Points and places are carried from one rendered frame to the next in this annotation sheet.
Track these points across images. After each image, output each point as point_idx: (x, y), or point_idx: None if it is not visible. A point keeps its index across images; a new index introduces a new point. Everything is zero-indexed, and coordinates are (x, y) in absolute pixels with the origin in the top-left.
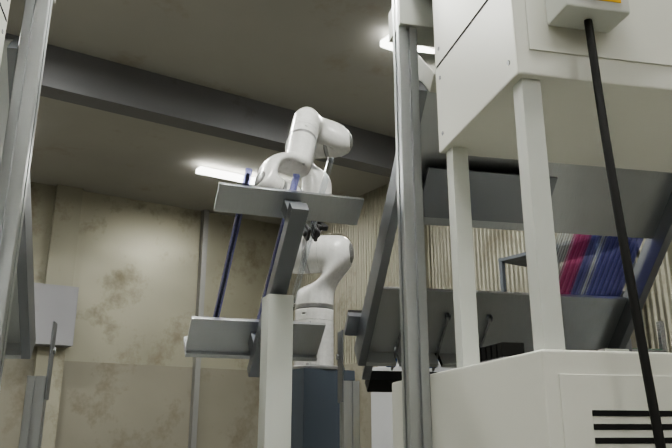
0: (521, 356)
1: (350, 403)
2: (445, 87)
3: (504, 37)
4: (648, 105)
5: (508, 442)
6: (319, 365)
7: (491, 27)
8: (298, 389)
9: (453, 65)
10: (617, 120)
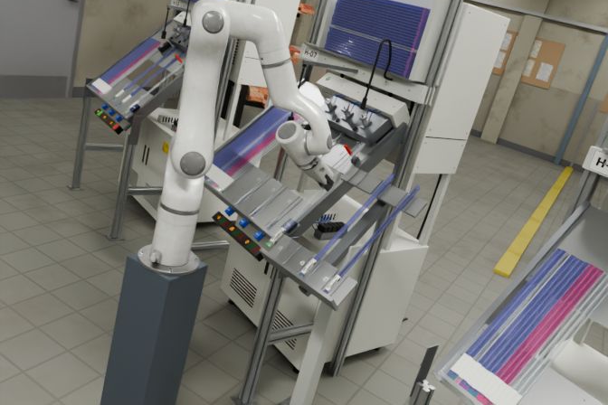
0: (422, 248)
1: None
2: (426, 150)
3: (456, 158)
4: None
5: (407, 268)
6: (195, 255)
7: (454, 150)
8: (198, 283)
9: (434, 145)
10: None
